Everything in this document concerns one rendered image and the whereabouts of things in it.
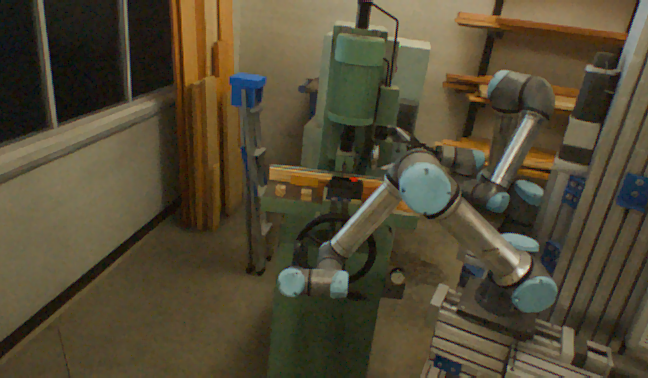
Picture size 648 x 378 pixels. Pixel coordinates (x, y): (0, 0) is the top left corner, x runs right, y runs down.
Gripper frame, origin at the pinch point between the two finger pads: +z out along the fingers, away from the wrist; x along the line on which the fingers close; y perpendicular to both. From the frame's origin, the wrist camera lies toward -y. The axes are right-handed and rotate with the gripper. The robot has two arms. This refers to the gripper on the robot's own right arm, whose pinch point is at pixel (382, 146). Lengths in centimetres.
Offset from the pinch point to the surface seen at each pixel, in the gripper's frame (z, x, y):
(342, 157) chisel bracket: 13.3, 6.9, -13.2
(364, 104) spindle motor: 8.4, -14.0, -5.3
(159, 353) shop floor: 84, 111, -35
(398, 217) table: -10.8, 25.9, -6.1
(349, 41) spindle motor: 17.1, -34.2, 0.0
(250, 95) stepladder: 64, -12, -83
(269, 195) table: 39.0, 24.7, -7.9
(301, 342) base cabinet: 19, 89, -22
